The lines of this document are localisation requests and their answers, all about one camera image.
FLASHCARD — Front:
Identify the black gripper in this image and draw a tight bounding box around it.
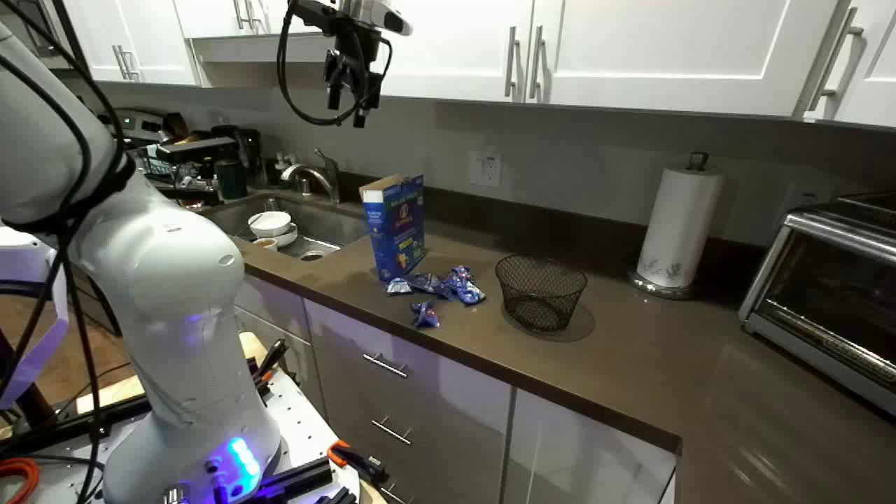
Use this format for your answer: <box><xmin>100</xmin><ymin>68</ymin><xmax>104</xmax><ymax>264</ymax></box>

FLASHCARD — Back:
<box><xmin>324</xmin><ymin>14</ymin><xmax>384</xmax><ymax>129</ymax></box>

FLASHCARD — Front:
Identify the blue object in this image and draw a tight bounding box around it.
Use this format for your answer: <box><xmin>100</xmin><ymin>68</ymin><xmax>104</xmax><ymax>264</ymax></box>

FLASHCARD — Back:
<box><xmin>411</xmin><ymin>304</ymin><xmax>439</xmax><ymax>327</ymax></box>

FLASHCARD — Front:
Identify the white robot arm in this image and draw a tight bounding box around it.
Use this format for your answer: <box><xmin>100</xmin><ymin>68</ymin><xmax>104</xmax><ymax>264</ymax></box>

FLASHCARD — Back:
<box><xmin>0</xmin><ymin>36</ymin><xmax>282</xmax><ymax>504</ymax></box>

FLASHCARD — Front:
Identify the blue cardboard box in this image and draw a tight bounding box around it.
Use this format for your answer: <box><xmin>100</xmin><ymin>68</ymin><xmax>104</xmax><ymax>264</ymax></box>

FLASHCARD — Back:
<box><xmin>357</xmin><ymin>175</ymin><xmax>426</xmax><ymax>284</ymax></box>

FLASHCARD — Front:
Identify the chrome sink faucet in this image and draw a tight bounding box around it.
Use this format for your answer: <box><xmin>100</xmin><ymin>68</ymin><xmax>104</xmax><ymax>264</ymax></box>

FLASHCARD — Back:
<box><xmin>279</xmin><ymin>152</ymin><xmax>338</xmax><ymax>203</ymax></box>

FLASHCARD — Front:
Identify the white bowl in sink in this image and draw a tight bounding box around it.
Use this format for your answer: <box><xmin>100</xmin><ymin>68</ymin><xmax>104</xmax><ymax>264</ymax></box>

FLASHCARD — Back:
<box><xmin>245</xmin><ymin>211</ymin><xmax>296</xmax><ymax>249</ymax></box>

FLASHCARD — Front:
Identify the black coffee machine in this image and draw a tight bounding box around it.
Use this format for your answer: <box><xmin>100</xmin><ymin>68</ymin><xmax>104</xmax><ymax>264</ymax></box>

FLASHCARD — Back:
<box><xmin>132</xmin><ymin>113</ymin><xmax>259</xmax><ymax>203</ymax></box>

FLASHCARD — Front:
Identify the blue wrapper pile left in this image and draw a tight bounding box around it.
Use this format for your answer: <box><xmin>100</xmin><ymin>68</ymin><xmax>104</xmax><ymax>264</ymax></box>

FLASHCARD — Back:
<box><xmin>385</xmin><ymin>274</ymin><xmax>443</xmax><ymax>297</ymax></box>

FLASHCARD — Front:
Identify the blue wrapper pile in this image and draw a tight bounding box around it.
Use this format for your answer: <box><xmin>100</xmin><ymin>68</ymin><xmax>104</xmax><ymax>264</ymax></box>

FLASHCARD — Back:
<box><xmin>443</xmin><ymin>266</ymin><xmax>488</xmax><ymax>306</ymax></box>
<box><xmin>385</xmin><ymin>274</ymin><xmax>443</xmax><ymax>297</ymax></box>

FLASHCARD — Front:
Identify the blue wrapper pile right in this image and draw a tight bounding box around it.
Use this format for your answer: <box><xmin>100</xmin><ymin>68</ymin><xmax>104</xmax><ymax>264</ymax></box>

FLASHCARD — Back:
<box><xmin>443</xmin><ymin>266</ymin><xmax>488</xmax><ymax>306</ymax></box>

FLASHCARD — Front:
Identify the black screwdriver tool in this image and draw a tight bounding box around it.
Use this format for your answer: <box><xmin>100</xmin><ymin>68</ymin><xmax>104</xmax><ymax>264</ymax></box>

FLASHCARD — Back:
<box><xmin>255</xmin><ymin>339</ymin><xmax>287</xmax><ymax>383</ymax></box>

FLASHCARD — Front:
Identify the white paper towel roll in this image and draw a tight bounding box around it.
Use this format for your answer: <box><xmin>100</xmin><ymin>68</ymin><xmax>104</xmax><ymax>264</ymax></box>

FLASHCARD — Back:
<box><xmin>633</xmin><ymin>152</ymin><xmax>723</xmax><ymax>297</ymax></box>

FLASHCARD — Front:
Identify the silver toaster oven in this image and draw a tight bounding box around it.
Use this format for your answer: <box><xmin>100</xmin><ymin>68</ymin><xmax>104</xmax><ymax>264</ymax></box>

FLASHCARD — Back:
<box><xmin>738</xmin><ymin>193</ymin><xmax>896</xmax><ymax>414</ymax></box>

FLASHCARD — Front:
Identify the wall power outlet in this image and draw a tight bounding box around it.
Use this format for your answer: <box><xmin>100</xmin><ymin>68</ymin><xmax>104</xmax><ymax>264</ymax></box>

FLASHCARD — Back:
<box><xmin>467</xmin><ymin>152</ymin><xmax>500</xmax><ymax>187</ymax></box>

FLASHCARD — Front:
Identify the silver cabinet handle left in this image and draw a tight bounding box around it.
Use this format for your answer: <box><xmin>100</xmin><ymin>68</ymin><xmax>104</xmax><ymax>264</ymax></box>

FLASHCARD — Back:
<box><xmin>504</xmin><ymin>25</ymin><xmax>523</xmax><ymax>105</ymax></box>

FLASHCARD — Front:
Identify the silver cabinet handle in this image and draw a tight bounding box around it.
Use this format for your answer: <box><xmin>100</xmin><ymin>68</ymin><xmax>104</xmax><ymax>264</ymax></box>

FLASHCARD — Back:
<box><xmin>504</xmin><ymin>25</ymin><xmax>523</xmax><ymax>105</ymax></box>
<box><xmin>528</xmin><ymin>25</ymin><xmax>548</xmax><ymax>105</ymax></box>
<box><xmin>803</xmin><ymin>4</ymin><xmax>864</xmax><ymax>123</ymax></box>

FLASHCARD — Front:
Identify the drawer handle upper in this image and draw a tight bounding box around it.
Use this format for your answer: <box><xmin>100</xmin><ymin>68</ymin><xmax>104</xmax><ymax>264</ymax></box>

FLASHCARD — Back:
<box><xmin>360</xmin><ymin>354</ymin><xmax>409</xmax><ymax>382</ymax></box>

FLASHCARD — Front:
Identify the drawer handle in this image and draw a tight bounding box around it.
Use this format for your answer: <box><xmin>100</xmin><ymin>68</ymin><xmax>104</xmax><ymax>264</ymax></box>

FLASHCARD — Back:
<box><xmin>369</xmin><ymin>418</ymin><xmax>411</xmax><ymax>445</ymax></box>
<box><xmin>360</xmin><ymin>354</ymin><xmax>409</xmax><ymax>382</ymax></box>

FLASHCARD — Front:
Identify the black wire mesh basket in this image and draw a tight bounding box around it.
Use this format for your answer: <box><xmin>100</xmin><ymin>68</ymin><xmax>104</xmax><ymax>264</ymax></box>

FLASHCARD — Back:
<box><xmin>495</xmin><ymin>256</ymin><xmax>588</xmax><ymax>334</ymax></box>

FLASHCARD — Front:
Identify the drawer handle lower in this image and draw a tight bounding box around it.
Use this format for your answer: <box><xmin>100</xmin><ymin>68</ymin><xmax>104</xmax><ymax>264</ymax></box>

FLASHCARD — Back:
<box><xmin>369</xmin><ymin>418</ymin><xmax>411</xmax><ymax>445</ymax></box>

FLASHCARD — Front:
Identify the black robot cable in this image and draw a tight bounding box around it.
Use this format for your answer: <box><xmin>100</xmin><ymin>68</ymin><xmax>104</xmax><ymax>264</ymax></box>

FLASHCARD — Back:
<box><xmin>0</xmin><ymin>0</ymin><xmax>142</xmax><ymax>504</ymax></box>

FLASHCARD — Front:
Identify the silver cabinet handle far right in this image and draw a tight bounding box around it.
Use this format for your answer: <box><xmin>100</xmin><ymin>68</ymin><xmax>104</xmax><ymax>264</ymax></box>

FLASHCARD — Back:
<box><xmin>803</xmin><ymin>4</ymin><xmax>864</xmax><ymax>123</ymax></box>

